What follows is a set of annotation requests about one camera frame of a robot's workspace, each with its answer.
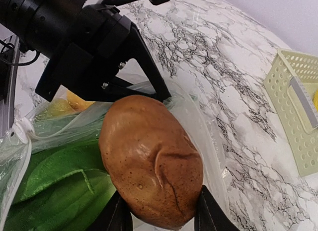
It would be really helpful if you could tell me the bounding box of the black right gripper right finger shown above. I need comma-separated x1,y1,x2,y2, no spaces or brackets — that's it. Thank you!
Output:
194,185,239,231

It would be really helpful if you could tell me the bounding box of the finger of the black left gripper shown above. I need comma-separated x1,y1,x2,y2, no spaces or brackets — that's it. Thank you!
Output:
101,77,157,102
125,24,171,102

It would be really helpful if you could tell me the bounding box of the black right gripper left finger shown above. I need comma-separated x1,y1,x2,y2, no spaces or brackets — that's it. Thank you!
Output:
88,191,133,231

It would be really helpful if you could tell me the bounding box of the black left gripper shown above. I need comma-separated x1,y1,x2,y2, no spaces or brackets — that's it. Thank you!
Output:
0,0,134,102

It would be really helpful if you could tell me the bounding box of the brown fake potato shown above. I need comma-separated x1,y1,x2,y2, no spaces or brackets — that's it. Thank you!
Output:
99,95,203,230

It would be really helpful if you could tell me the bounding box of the clear zip top bag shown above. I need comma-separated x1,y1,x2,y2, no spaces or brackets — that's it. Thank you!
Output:
0,83,236,231

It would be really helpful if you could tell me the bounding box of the yellow fake lemon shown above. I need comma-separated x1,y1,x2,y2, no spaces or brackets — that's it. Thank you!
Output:
313,90,318,110

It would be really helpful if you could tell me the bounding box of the green fake leafy vegetable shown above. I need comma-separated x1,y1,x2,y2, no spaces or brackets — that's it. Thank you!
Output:
4,140,116,231

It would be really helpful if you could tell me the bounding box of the pale green perforated basket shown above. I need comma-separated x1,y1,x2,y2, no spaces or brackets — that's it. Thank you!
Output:
263,49,318,177

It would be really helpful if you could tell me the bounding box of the aluminium front rail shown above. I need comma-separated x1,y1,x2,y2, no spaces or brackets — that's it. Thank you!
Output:
0,35,20,137

